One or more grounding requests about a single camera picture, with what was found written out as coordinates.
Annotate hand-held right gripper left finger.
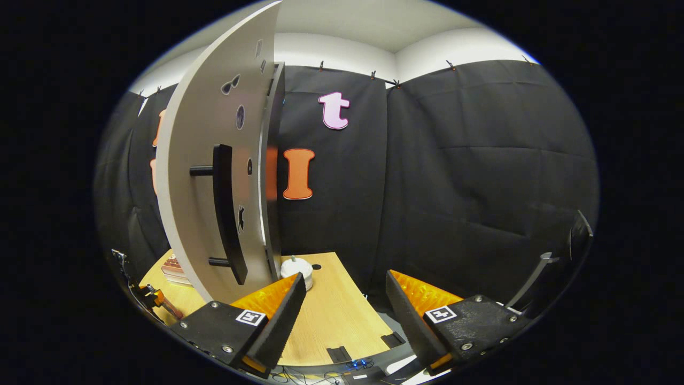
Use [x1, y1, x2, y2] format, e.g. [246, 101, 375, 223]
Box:
[166, 273, 308, 379]

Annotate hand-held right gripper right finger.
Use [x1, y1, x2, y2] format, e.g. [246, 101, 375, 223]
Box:
[385, 270, 535, 378]

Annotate brown patterned coaster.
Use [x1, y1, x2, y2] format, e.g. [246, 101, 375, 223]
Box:
[160, 254, 193, 286]

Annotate black cabinet door handle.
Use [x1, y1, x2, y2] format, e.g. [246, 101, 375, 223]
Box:
[190, 143, 249, 286]

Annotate grey cabinet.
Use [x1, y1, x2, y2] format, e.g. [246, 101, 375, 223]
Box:
[265, 61, 286, 281]

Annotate beige cabinet door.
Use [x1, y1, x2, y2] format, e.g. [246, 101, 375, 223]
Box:
[155, 0, 284, 303]

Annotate white round device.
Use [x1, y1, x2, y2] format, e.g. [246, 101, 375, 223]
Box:
[280, 256, 314, 291]

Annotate power strip with blue lights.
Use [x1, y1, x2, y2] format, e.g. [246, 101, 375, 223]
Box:
[342, 359, 385, 383]

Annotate black monitor on stand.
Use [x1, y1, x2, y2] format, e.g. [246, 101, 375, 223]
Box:
[505, 210, 595, 319]

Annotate tangle of cables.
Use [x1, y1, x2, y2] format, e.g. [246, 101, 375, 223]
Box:
[270, 366, 343, 384]

